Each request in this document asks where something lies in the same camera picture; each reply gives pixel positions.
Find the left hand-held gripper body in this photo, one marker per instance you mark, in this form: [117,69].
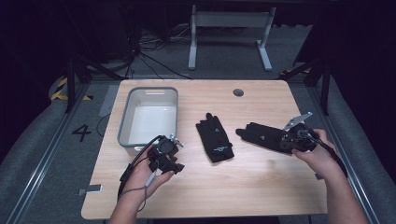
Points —
[165,149]

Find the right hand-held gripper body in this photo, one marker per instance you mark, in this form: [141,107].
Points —
[300,137]

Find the black glove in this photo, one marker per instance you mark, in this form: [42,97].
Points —
[215,140]
[260,135]

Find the grey plastic bin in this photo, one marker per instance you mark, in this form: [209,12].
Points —
[149,121]

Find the person's left hand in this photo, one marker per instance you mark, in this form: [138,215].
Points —
[146,179]

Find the person's right hand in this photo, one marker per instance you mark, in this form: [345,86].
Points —
[317,155]

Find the light wooden table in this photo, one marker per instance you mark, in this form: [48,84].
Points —
[255,186]

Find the black metal stand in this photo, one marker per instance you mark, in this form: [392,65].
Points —
[320,77]
[74,81]

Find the grey floor tape strip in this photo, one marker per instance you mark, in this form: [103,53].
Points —
[108,101]

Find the yellow black hazard tape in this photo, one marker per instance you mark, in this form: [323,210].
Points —
[60,90]

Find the metal floor rail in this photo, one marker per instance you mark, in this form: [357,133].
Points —
[43,161]
[351,174]

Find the small metal table bracket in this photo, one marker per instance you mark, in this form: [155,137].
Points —
[91,188]

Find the white metal table frame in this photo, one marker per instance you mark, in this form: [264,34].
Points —
[230,21]

